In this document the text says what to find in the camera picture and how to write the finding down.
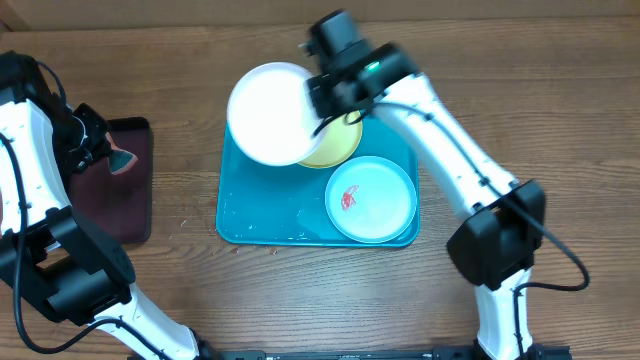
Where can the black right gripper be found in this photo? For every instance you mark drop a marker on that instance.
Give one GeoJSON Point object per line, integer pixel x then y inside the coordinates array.
{"type": "Point", "coordinates": [323, 98]}

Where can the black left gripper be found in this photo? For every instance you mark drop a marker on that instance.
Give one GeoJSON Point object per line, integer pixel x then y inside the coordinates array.
{"type": "Point", "coordinates": [99, 146]}

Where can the yellow-green plate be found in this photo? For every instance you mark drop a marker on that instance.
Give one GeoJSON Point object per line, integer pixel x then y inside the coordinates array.
{"type": "Point", "coordinates": [340, 141]}

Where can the white plate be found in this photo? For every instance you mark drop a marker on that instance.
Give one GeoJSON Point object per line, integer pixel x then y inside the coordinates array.
{"type": "Point", "coordinates": [271, 117]}

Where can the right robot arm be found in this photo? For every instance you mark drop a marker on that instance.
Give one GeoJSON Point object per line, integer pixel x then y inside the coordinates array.
{"type": "Point", "coordinates": [502, 219]}

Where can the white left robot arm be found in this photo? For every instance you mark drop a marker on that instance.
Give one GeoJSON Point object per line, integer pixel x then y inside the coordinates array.
{"type": "Point", "coordinates": [69, 277]}

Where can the black water tray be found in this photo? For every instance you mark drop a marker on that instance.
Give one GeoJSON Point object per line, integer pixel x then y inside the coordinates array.
{"type": "Point", "coordinates": [119, 204]}

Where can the teal plastic tray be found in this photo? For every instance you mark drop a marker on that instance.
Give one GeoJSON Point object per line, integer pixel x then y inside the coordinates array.
{"type": "Point", "coordinates": [285, 206]}

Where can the light blue plate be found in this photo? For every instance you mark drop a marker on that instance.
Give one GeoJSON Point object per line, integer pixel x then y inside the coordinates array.
{"type": "Point", "coordinates": [371, 200]}

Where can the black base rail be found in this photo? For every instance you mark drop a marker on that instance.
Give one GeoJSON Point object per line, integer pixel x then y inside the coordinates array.
{"type": "Point", "coordinates": [400, 354]}

